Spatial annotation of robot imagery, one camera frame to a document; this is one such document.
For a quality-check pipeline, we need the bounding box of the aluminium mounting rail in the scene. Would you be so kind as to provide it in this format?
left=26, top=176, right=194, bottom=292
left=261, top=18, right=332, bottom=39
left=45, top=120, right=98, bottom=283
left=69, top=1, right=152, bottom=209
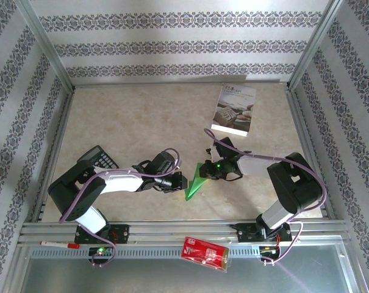
left=18, top=221, right=348, bottom=245

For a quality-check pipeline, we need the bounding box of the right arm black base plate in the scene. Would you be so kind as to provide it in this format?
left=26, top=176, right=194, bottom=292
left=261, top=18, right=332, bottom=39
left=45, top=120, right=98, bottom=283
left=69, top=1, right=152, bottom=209
left=236, top=222, right=292, bottom=244

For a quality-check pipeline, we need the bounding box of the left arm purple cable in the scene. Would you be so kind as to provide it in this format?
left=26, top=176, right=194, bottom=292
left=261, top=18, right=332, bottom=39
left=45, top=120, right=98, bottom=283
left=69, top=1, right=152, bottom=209
left=58, top=148, right=181, bottom=268

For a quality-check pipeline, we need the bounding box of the green square paper sheet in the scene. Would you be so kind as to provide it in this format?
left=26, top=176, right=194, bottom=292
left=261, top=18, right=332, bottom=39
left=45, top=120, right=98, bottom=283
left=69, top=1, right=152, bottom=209
left=184, top=162, right=208, bottom=202

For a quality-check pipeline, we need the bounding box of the aluminium table edge rail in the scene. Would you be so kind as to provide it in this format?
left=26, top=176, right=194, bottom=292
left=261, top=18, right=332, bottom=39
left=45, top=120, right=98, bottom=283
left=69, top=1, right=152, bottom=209
left=284, top=85, right=338, bottom=221
left=71, top=79, right=292, bottom=90
left=30, top=87, right=77, bottom=223

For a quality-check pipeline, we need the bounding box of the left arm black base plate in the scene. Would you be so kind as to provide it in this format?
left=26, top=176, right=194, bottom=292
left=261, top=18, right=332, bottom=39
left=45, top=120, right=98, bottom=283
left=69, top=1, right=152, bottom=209
left=74, top=223, right=131, bottom=245

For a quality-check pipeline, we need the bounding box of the grey metal sheet shelf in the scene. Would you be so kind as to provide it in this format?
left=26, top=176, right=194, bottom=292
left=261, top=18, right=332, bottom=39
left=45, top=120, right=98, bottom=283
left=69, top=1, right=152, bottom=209
left=18, top=244, right=360, bottom=293

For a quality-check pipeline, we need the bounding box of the grey slotted cable duct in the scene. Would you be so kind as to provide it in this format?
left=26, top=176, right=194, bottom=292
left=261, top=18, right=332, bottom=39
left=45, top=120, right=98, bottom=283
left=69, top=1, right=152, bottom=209
left=30, top=246, right=263, bottom=260

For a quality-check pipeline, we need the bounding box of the aluminium frame post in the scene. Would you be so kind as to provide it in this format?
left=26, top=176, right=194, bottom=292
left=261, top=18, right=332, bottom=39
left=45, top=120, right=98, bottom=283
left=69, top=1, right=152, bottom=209
left=288, top=0, right=346, bottom=90
left=15, top=0, right=75, bottom=91

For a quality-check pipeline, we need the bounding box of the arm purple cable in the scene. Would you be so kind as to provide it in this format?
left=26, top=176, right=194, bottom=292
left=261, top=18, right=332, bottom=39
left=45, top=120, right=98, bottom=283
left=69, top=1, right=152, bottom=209
left=58, top=148, right=181, bottom=268
left=204, top=128, right=328, bottom=266

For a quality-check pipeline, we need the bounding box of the white paperback book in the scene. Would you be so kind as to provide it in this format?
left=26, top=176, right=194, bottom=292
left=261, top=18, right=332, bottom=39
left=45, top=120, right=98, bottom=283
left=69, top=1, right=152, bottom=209
left=210, top=81, right=257, bottom=138

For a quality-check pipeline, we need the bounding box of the small control board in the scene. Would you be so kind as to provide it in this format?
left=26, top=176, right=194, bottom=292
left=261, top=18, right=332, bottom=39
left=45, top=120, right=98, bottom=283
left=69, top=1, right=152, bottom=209
left=88, top=245, right=115, bottom=259
left=259, top=243, right=282, bottom=261

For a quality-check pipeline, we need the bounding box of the red white marker pen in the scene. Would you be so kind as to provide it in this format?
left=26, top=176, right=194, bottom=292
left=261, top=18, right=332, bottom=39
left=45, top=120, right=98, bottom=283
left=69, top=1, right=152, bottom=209
left=40, top=240, right=81, bottom=248

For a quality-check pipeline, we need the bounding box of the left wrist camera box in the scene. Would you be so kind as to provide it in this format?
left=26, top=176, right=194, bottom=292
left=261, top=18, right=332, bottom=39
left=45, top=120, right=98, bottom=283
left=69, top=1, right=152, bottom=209
left=148, top=151, right=176, bottom=175

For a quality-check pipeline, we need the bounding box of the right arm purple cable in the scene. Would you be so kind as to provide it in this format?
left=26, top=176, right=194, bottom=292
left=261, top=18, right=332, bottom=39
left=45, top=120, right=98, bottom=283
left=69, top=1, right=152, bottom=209
left=204, top=128, right=328, bottom=266

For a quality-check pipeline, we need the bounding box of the red snack packet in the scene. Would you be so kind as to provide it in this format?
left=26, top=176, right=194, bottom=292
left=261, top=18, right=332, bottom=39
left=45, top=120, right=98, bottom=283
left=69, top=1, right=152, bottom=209
left=180, top=236, right=231, bottom=272

